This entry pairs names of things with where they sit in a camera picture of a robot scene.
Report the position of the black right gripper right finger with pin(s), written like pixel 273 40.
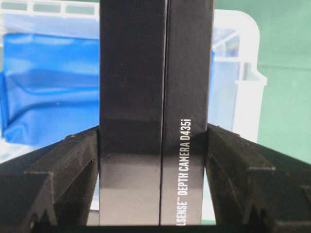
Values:
pixel 255 189

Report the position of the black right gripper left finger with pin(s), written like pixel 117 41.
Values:
pixel 53 185

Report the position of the black RealSense box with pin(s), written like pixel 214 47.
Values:
pixel 165 188

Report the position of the clear plastic storage case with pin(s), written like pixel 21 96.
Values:
pixel 235 86

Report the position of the blue cloth liner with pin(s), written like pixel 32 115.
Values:
pixel 52 86

